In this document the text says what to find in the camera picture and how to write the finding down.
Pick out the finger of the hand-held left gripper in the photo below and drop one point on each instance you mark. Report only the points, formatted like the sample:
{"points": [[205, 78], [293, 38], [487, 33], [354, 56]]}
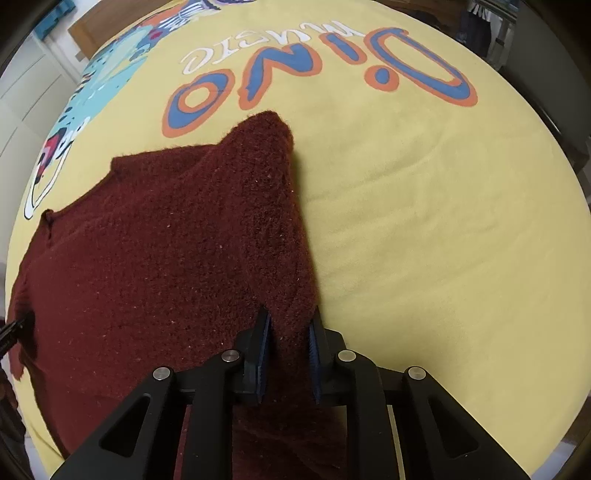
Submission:
{"points": [[16, 328]]}

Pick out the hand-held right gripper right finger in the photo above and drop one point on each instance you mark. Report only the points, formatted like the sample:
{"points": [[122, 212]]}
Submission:
{"points": [[315, 364]]}

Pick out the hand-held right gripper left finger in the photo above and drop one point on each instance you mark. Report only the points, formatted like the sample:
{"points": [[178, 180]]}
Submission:
{"points": [[262, 357]]}

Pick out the maroon knitted sweater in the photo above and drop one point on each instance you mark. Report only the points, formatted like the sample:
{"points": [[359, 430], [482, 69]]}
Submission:
{"points": [[184, 230]]}

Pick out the yellow printed blanket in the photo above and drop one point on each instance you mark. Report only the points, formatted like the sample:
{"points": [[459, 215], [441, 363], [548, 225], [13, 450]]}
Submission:
{"points": [[415, 230]]}

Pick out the white wardrobe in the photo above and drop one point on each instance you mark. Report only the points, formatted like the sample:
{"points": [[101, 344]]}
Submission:
{"points": [[27, 92]]}

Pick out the wooden headboard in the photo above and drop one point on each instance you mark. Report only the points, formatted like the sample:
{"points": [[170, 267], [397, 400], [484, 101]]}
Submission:
{"points": [[94, 27]]}

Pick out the dark wooden chair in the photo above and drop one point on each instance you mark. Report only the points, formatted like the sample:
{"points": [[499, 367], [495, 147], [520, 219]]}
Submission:
{"points": [[547, 74]]}

